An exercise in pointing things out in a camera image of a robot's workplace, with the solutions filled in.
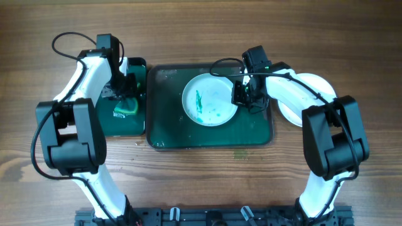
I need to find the green yellow sponge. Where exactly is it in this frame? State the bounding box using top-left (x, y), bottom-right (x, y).
top-left (114, 97), bottom-right (139, 116)

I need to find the white plate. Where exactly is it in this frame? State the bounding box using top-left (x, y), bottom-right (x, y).
top-left (182, 73), bottom-right (237, 127)
top-left (278, 73), bottom-right (337, 127)

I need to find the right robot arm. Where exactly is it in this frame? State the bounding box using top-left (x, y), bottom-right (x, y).
top-left (232, 46), bottom-right (369, 225)

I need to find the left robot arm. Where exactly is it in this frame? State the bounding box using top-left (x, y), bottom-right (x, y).
top-left (31, 34), bottom-right (141, 225)

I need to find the small black water tray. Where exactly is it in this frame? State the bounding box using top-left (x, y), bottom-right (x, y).
top-left (95, 57), bottom-right (147, 136)

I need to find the large dark serving tray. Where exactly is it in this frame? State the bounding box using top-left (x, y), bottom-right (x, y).
top-left (145, 63), bottom-right (273, 150)

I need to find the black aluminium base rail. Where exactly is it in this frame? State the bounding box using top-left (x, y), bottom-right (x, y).
top-left (74, 206), bottom-right (355, 226)

